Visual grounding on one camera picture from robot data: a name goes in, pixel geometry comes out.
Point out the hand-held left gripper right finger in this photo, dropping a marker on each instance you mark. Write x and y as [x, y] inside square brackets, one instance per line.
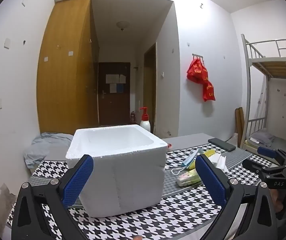
[210, 180]

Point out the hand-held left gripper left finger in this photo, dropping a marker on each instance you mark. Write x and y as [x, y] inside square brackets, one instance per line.
[79, 177]

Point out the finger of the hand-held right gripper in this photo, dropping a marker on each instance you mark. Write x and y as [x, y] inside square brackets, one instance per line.
[254, 165]
[267, 152]

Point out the white tissue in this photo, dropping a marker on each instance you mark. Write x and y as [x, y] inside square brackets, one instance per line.
[219, 163]

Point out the green pink snack packet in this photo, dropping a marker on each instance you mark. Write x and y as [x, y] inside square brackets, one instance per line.
[188, 177]

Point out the blue face mask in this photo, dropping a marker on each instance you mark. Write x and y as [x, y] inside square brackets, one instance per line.
[190, 161]

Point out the white foam box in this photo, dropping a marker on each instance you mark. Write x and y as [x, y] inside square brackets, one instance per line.
[123, 180]

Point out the person's right hand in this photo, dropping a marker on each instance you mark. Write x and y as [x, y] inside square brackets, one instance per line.
[277, 201]

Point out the grey folded bedding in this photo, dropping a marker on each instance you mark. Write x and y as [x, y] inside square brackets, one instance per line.
[262, 137]

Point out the white plastic bag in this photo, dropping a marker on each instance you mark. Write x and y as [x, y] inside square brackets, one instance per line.
[234, 140]

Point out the black smartphone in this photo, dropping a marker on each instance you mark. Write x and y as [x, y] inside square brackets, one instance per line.
[221, 145]

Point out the leaning wooden boards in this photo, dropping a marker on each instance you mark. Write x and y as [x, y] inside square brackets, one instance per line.
[239, 125]

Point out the grey cloth pile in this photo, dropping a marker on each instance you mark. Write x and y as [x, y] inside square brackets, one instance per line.
[45, 145]

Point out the houndstooth tablecloth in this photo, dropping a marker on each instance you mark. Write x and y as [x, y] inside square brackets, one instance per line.
[178, 217]

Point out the dark brown entry door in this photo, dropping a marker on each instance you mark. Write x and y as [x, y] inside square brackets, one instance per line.
[113, 105]

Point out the red fire extinguisher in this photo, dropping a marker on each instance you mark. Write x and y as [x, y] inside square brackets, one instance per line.
[133, 117]

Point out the long red plastic bag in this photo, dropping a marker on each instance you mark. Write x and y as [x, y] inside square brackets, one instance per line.
[209, 92]

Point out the white lotion pump bottle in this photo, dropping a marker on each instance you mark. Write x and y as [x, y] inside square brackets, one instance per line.
[145, 125]

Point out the white metal bunk bed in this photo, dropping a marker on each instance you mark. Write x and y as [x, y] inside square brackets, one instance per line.
[278, 65]

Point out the square white paper notice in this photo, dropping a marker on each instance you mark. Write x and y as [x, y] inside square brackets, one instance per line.
[113, 88]

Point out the blue paper notice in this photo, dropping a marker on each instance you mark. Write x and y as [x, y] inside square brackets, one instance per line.
[120, 88]

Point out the wooden wardrobe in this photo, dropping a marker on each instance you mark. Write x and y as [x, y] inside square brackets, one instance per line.
[65, 80]

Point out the wide white paper notice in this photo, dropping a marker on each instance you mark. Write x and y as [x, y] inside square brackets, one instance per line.
[112, 78]

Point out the crumpled red plastic bag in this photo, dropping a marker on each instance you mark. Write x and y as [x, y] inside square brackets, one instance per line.
[196, 71]

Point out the narrow white paper notice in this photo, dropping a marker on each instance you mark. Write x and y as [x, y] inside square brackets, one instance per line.
[122, 78]

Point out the ceiling lamp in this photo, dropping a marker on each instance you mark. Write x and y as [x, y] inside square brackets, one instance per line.
[122, 25]

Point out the metal wall hook rack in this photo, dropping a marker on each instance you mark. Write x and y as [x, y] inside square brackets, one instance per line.
[198, 56]

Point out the white wall cover plate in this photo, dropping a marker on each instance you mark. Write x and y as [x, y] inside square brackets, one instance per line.
[7, 43]

